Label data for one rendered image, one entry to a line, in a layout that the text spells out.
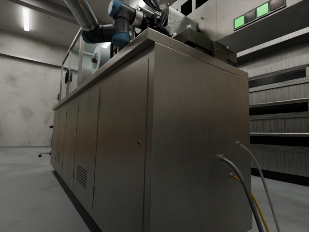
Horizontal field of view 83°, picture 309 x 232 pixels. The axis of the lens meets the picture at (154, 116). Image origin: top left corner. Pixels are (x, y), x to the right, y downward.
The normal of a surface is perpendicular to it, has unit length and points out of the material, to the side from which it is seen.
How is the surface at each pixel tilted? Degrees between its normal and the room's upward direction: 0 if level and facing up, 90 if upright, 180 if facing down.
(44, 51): 90
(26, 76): 90
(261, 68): 90
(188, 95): 90
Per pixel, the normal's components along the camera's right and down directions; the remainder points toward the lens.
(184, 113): 0.59, -0.07
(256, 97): -0.81, -0.08
